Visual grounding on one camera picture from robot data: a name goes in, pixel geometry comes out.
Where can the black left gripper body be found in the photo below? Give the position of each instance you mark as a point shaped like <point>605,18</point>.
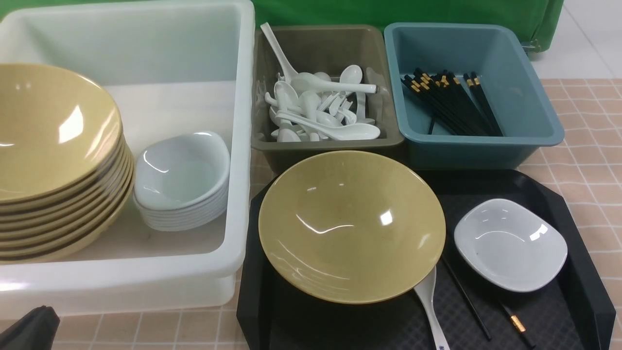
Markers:
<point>35,331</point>

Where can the yellow noodle bowl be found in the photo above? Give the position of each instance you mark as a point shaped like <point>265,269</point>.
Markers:
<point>351,227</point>

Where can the white soup spoon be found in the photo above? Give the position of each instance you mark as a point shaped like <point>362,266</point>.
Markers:
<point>425,292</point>

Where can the white square sauce dish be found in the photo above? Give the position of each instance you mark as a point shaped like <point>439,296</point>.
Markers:
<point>510,246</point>

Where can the black chopstick gold band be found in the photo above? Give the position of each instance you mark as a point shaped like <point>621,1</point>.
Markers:
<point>517,324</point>

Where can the stack of yellow bowls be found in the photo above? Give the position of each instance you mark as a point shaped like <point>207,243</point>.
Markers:
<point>66,169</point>

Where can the stack of white dishes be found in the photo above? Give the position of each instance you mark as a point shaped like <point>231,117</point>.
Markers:
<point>182,182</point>

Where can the large white plastic bin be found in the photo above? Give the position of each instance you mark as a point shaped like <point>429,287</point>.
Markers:
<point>174,67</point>

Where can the pile of white spoons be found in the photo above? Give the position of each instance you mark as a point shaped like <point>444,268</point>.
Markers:
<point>312,107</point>

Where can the olive brown spoon bin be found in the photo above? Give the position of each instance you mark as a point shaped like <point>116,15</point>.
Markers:
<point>329,49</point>

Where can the bundle of black chopsticks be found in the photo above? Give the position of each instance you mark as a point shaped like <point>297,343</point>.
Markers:
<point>459,106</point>

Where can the blue chopstick bin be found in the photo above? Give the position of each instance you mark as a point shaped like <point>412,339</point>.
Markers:
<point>516,95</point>

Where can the black serving tray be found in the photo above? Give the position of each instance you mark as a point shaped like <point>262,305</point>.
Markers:
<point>573,312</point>

